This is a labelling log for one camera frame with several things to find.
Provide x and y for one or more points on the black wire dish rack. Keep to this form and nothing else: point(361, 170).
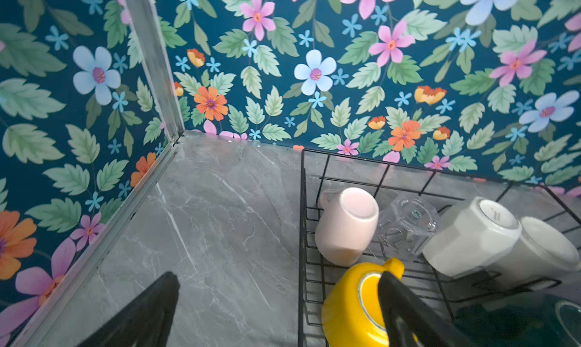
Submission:
point(323, 172)

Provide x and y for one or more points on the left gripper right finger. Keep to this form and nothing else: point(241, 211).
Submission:
point(409, 321)

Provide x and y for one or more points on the cream mug pink handle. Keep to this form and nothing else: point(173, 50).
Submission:
point(347, 225)

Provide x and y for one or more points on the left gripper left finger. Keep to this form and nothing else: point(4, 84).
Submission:
point(146, 321)

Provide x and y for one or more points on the yellow mug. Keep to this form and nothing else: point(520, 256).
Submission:
point(351, 313)

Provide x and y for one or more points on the dark green mug white interior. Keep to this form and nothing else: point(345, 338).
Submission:
point(526, 319)

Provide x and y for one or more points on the white mug red interior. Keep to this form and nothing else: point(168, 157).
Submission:
point(540, 252)

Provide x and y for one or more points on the clear glass cup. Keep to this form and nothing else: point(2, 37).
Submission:
point(406, 226)

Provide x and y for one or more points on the white ceramic mug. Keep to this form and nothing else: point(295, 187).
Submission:
point(473, 234)

